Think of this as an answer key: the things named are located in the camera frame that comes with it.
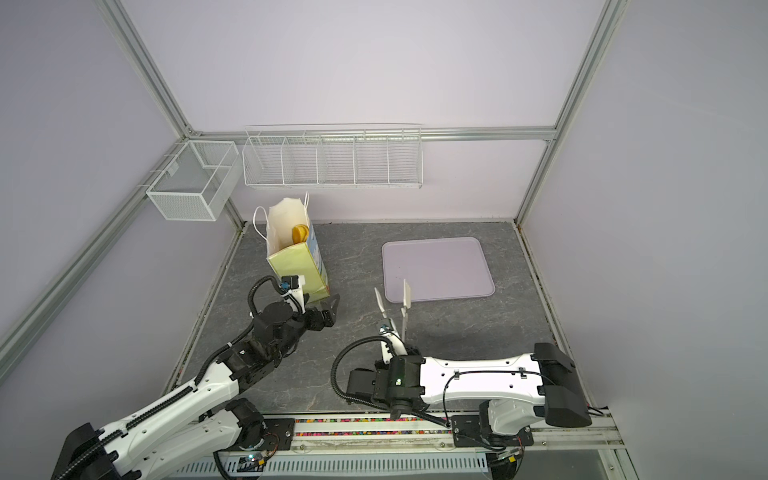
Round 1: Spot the floral paper gift bag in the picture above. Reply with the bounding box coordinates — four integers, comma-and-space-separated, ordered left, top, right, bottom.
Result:
252, 192, 330, 302

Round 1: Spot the yellow fake bread roll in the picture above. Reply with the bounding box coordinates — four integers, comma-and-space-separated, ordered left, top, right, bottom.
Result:
291, 224, 310, 245

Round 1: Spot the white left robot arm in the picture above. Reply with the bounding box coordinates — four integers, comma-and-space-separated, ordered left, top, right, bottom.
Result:
52, 295, 340, 479

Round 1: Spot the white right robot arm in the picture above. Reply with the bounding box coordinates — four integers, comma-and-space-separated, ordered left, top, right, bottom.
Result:
330, 333, 592, 450

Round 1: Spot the lavender plastic tray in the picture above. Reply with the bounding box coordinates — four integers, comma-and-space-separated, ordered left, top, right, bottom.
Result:
382, 237, 495, 303

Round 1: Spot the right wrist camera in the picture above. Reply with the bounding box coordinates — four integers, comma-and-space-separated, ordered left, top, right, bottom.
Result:
379, 325, 407, 364

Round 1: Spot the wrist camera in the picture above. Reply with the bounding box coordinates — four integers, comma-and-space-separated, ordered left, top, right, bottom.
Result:
379, 325, 407, 364
280, 275, 306, 314

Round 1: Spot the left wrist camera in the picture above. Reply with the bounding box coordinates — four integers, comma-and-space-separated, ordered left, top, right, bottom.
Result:
280, 275, 306, 314

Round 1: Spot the aluminium mounting rail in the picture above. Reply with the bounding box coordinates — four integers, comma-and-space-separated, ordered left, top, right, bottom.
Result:
113, 409, 640, 480

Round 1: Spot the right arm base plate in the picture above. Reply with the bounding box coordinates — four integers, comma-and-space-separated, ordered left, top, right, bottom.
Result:
450, 413, 534, 449

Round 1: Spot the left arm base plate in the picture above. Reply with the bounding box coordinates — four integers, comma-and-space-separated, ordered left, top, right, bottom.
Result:
237, 417, 296, 452

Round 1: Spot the white mesh wall box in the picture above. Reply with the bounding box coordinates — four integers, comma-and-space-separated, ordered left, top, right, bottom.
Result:
147, 140, 242, 222

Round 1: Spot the long white wire basket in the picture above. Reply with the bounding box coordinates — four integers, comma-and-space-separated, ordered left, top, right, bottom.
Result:
241, 123, 424, 188

